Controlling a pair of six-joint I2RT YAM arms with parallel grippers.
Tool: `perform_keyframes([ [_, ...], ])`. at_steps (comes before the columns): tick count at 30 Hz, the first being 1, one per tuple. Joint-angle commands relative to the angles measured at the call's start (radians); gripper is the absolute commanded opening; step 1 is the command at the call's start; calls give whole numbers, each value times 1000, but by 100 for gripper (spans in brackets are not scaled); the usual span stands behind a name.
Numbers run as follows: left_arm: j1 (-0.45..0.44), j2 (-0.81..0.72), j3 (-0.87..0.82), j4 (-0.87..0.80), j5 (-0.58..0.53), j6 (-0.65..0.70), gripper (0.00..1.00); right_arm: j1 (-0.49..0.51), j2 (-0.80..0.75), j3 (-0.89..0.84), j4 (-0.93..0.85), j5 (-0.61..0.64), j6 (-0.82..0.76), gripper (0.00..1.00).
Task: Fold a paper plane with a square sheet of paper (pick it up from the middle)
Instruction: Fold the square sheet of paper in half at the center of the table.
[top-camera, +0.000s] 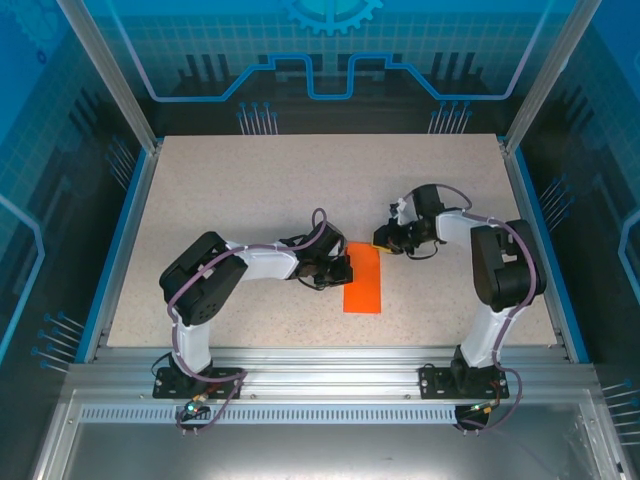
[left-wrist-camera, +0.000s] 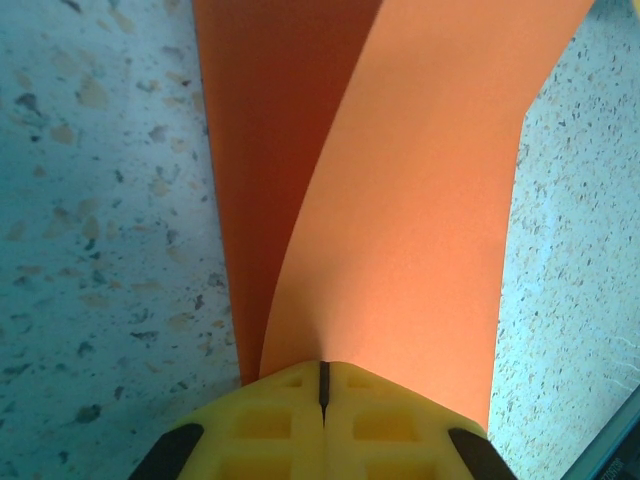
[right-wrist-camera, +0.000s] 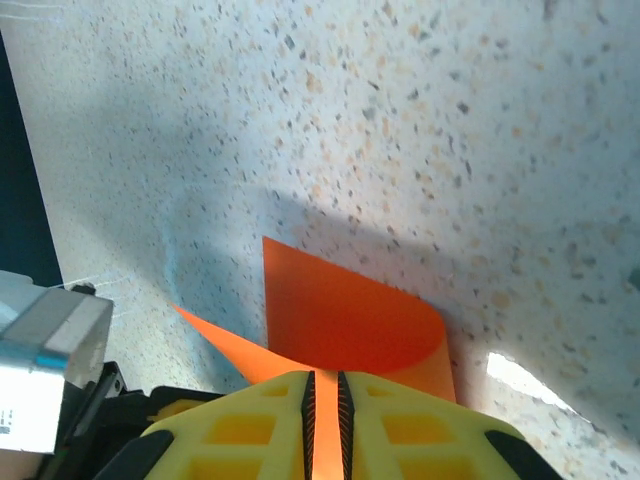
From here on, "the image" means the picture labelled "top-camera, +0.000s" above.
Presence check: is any orange paper sheet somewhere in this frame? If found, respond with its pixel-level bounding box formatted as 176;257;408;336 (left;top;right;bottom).
342;241;384;315

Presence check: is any aluminium frame post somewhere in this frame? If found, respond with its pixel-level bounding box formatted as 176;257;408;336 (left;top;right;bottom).
53;0;165;155
501;0;604;156

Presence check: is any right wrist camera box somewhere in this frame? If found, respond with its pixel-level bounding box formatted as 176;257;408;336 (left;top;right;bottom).
388;197;417;227

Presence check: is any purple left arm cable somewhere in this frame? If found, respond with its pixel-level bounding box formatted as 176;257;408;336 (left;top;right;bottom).
167;207;331;436

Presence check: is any slotted metal cable duct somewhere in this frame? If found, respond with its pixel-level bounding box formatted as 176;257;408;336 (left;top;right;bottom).
79;405;571;426

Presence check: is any green-lit cable connector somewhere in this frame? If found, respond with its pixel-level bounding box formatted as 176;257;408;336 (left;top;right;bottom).
464;399;502;417
180;393;210;420

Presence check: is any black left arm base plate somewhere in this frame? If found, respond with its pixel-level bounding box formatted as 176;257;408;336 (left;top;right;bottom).
152;366;245;400

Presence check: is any steel tray panel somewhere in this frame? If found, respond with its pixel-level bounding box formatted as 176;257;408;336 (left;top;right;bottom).
29;389;629;480

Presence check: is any blue-edged aluminium side rail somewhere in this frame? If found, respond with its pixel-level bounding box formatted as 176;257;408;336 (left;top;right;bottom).
74;142;164;364
499;139;591;364

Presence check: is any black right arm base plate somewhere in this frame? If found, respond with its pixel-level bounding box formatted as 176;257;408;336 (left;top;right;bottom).
418;364;511;401

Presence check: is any aluminium mounting rail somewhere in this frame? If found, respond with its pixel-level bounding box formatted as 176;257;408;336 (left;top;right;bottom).
67;346;601;401

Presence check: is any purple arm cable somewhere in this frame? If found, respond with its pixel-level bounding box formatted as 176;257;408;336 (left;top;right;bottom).
434;184;547;434
167;207;331;436

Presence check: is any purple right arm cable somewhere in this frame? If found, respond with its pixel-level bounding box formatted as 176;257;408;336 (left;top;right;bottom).
434;184;547;434

